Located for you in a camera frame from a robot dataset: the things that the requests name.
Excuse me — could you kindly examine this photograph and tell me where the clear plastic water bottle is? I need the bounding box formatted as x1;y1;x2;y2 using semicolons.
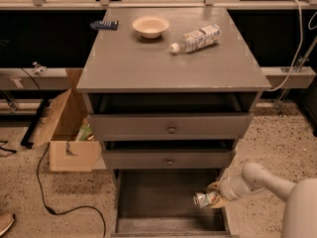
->
170;24;221;54

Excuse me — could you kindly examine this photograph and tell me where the grey open bottom drawer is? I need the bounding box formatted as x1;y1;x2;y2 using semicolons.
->
111;169;232;238

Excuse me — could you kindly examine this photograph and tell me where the white bowl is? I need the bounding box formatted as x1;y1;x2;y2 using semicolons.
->
132;16;169;39

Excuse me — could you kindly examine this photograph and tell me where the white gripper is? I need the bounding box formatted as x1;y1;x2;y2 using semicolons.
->
207;174;264;208

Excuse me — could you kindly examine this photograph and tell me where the black floor cable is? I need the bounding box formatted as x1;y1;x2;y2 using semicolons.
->
36;142;107;238

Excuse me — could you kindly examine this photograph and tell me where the grey middle drawer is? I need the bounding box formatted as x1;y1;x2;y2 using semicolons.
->
103;151;236;170

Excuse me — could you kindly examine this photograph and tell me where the green packet in box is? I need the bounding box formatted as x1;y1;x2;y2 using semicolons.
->
75;125;93;141

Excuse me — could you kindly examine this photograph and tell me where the small clear clip object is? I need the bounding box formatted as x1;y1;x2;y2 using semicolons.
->
33;61;48;75

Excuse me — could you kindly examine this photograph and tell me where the open cardboard box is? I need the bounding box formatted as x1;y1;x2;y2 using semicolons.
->
34;68;106;172

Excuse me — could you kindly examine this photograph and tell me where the white hanging cable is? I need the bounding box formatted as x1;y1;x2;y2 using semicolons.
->
265;0;305;93

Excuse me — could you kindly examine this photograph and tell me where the grey top drawer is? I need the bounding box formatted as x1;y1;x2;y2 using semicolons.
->
87;113;253;141

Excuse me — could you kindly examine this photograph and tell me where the grey drawer cabinet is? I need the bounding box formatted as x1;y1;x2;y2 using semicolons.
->
77;7;269;237

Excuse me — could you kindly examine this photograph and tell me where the green 7up can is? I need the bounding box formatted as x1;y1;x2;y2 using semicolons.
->
193;191;219;208

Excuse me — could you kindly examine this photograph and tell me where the black leaning bar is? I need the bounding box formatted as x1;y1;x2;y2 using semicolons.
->
20;98;50;149

